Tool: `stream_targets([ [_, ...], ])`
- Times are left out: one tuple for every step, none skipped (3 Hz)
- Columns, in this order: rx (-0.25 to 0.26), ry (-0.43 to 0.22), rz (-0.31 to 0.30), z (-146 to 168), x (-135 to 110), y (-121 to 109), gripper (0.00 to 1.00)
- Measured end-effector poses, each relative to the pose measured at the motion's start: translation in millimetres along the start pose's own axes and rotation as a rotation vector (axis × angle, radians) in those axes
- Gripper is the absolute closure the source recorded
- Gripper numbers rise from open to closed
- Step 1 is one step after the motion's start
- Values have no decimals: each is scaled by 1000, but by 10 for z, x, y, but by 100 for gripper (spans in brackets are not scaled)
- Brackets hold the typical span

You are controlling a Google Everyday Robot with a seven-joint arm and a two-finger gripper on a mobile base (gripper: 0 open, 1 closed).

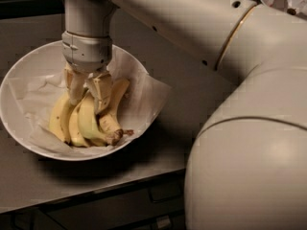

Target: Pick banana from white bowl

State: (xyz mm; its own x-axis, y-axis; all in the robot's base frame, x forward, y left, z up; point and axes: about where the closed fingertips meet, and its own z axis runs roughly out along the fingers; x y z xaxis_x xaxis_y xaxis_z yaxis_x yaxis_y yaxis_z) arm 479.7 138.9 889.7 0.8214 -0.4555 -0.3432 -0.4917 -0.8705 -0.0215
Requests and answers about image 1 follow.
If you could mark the yellow banana bunch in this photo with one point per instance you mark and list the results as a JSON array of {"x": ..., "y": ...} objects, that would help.
[{"x": 79, "y": 125}]

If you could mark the dark upper drawer front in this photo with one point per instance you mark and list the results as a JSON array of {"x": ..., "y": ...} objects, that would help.
[{"x": 113, "y": 210}]

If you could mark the white paper liner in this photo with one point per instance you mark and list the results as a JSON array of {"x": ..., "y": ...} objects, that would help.
[{"x": 144, "y": 96}]

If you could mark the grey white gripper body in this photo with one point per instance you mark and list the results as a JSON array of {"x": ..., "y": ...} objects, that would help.
[{"x": 86, "y": 52}]

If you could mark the large white bowl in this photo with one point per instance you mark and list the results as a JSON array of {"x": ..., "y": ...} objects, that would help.
[{"x": 25, "y": 74}]

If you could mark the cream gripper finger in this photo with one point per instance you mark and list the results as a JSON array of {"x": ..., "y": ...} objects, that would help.
[
  {"x": 100, "y": 87},
  {"x": 74, "y": 83}
]

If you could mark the black drawer handle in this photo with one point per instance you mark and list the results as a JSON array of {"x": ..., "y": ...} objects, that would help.
[{"x": 165, "y": 192}]

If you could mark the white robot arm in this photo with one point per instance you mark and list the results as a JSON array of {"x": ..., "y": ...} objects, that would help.
[{"x": 247, "y": 167}]

